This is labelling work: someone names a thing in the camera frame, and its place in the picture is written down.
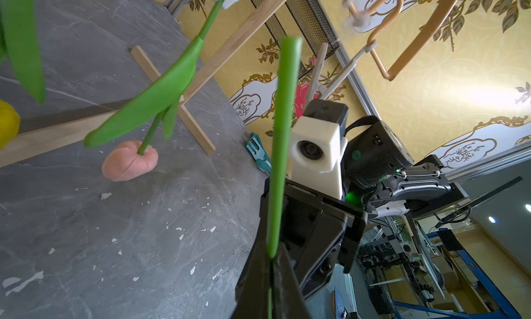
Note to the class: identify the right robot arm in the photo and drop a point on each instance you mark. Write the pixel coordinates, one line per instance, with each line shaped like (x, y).
(380, 176)

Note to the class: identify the yellow tulip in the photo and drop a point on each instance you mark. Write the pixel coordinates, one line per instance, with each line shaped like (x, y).
(12, 70)

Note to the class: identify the black wire mesh basket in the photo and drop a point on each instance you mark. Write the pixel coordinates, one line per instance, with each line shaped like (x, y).
(310, 19)

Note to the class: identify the wooden clothes rack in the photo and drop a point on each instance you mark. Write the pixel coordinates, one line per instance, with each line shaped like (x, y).
(159, 103)

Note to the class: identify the pink tulip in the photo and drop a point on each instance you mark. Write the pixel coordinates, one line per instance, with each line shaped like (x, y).
(159, 103)

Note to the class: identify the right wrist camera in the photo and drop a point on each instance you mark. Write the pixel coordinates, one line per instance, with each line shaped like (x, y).
(317, 145)

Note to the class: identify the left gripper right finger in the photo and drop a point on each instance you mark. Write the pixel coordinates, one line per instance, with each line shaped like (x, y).
(287, 300)

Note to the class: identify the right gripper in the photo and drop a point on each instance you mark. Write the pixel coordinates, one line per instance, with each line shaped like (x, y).
(318, 232)

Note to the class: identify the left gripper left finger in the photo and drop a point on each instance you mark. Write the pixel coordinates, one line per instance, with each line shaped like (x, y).
(253, 294)

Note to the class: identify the teal garden fork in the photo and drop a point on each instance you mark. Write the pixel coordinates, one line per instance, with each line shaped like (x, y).
(254, 147)

